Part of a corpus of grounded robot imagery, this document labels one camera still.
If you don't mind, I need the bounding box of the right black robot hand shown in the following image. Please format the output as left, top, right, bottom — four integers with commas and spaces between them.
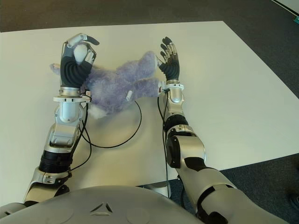
158, 36, 181, 81

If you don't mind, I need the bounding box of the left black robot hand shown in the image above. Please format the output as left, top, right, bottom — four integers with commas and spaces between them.
59, 33, 100, 93

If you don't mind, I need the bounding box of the purple plush doll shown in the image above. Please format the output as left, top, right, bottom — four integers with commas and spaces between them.
49, 50, 164, 119

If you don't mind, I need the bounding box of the white plate with black rim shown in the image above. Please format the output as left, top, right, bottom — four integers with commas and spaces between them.
81, 100, 142, 149

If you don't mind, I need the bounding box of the grey table leg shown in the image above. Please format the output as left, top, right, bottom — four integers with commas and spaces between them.
137, 181, 171, 198

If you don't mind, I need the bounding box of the grey robot torso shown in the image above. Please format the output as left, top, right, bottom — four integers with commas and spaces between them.
0, 185, 204, 224

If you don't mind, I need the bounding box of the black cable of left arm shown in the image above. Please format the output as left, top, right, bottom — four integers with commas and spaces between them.
69, 102, 93, 171

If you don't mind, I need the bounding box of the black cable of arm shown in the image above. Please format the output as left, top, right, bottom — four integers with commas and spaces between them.
157, 92, 170, 195
69, 102, 93, 171

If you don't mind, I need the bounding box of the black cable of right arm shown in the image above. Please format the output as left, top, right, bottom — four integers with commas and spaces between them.
157, 92, 170, 195

